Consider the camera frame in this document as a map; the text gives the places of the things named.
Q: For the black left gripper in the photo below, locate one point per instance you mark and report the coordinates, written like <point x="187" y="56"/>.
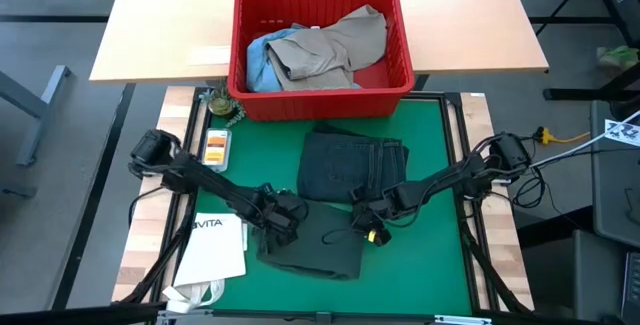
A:
<point x="282" y="212"/>

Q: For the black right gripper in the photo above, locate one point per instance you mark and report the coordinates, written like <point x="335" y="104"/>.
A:
<point x="387" y="205"/>

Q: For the dark green shirt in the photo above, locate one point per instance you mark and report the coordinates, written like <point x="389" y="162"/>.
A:
<point x="325" y="255"/>

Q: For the dark blue denim jeans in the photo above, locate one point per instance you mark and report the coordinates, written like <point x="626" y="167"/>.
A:
<point x="340" y="165"/>

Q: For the beige garment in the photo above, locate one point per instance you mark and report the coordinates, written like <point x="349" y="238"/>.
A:
<point x="325" y="50"/>

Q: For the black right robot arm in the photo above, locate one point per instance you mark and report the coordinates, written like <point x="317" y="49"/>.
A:
<point x="465" y="175"/>

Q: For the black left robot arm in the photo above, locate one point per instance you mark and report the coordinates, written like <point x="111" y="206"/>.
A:
<point x="205" y="180"/>

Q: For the red plastic laundry bin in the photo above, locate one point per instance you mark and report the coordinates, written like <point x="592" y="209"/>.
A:
<point x="320" y="107"/>

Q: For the green table mat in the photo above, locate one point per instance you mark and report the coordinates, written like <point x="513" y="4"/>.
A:
<point x="415" y="275"/>

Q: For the white tote bag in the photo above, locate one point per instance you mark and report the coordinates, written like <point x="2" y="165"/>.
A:
<point x="210" y="255"/>

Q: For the white box with orange label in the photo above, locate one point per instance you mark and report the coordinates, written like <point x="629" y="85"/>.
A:
<point x="216" y="149"/>

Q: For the small potted succulent plant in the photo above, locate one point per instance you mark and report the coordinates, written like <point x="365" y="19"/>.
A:
<point x="222" y="105"/>

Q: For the light blue garment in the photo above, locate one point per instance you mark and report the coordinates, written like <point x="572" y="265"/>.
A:
<point x="259" y="62"/>

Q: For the pale paper strip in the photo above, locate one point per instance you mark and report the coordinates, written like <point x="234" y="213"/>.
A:
<point x="209" y="55"/>

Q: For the grey box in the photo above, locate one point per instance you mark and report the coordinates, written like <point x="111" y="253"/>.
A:
<point x="570" y="275"/>

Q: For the light wooden table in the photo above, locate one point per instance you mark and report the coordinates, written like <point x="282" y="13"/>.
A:
<point x="165" y="25"/>

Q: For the grey cabinet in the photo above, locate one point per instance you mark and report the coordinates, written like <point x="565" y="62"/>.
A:
<point x="615" y="190"/>

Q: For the white printed sign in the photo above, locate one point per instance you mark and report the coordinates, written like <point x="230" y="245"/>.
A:
<point x="622" y="132"/>

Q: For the grey metal table leg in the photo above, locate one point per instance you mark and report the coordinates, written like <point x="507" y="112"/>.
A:
<point x="42" y="110"/>

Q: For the green object on floor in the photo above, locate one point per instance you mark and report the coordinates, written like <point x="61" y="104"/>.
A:
<point x="620" y="56"/>

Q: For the black metal table legs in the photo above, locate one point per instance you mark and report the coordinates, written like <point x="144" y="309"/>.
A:
<point x="615" y="5"/>

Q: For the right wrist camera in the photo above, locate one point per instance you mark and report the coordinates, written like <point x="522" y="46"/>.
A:
<point x="357" y="194"/>

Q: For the black metal station frame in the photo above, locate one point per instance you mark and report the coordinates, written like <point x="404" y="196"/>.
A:
<point x="457" y="115"/>

